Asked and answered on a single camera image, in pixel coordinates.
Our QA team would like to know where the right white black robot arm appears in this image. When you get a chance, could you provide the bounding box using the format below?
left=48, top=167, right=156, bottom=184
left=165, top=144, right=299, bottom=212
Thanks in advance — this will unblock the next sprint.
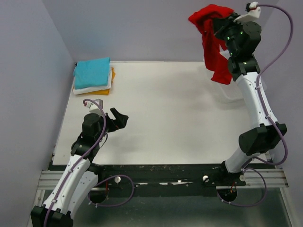
left=213, top=13, right=287, bottom=185

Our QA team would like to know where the folded white t shirt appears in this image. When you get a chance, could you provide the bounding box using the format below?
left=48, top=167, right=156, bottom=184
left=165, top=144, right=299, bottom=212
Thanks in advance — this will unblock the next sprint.
left=72, top=67, right=116, bottom=95

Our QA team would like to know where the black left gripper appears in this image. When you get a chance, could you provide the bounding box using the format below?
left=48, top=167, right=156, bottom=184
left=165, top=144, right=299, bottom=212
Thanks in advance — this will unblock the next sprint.
left=96, top=107, right=128, bottom=142

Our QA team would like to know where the folded light blue t shirt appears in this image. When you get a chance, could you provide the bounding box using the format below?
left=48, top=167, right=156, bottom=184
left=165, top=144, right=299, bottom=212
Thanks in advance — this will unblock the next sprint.
left=73, top=57, right=110, bottom=89

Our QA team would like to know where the folded orange t shirt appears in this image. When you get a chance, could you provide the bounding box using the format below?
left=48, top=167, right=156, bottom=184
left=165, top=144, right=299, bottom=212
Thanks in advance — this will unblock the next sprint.
left=84, top=67, right=116, bottom=95

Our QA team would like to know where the red t shirt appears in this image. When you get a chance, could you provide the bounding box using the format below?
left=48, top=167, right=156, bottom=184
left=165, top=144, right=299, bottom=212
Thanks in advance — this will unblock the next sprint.
left=188, top=4, right=234, bottom=85

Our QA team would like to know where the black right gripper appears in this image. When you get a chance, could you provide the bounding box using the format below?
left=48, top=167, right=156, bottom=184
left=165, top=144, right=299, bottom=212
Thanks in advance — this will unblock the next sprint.
left=211, top=13, right=244, bottom=57

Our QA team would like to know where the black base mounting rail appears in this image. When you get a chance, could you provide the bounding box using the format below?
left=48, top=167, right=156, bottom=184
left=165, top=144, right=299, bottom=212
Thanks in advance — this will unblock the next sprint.
left=87, top=163, right=245, bottom=201

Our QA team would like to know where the white perforated plastic basket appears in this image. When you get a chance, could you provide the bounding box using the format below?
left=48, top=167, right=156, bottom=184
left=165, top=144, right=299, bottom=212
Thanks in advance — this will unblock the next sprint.
left=219, top=47, right=268, bottom=104

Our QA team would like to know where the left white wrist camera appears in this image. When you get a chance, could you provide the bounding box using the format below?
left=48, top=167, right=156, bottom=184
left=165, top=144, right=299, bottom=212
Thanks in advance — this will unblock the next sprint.
left=89, top=99, right=103, bottom=115

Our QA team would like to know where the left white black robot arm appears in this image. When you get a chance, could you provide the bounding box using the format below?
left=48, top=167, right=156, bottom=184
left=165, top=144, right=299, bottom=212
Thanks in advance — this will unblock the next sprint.
left=30, top=108, right=129, bottom=227

